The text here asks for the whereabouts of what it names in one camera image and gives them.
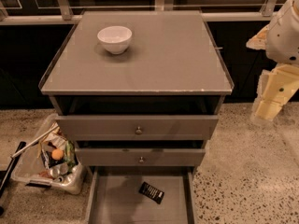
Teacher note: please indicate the silver can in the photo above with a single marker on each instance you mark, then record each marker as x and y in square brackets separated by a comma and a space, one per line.
[55, 172]

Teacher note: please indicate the green snack bag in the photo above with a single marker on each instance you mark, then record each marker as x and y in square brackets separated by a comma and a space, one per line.
[69, 155]

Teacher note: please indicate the grey drawer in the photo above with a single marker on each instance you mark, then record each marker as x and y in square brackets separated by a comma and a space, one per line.
[137, 127]
[114, 196]
[140, 153]

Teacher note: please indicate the white ceramic bowl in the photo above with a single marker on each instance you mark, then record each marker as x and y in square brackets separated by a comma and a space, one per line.
[115, 39]

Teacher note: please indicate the grey top drawer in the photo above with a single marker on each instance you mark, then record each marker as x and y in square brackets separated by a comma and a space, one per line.
[137, 127]

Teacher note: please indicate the metal railing frame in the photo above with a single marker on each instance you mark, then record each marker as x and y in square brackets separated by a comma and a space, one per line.
[70, 11]

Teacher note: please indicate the white stick in bin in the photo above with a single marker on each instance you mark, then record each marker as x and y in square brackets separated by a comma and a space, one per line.
[19, 152]

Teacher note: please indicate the orange ball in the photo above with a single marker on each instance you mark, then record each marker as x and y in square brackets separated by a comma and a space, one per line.
[57, 154]

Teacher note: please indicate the black bar on floor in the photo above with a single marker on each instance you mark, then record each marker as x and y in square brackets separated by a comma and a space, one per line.
[6, 174]

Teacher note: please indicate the grey drawer cabinet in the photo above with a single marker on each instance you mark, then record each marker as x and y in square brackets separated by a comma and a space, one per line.
[170, 68]

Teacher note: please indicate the grey middle drawer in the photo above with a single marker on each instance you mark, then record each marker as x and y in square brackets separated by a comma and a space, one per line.
[140, 153]

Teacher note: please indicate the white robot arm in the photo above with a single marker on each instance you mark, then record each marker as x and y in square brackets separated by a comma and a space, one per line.
[280, 40]

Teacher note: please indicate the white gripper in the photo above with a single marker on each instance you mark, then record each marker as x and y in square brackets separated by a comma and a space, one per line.
[284, 36]

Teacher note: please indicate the clear plastic storage bin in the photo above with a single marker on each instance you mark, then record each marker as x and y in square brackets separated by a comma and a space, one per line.
[34, 163]

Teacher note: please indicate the black rxbar chocolate bar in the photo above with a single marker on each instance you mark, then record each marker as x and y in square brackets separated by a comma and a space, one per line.
[151, 192]

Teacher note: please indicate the grey bottom drawer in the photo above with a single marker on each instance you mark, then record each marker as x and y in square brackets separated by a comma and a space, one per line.
[114, 196]

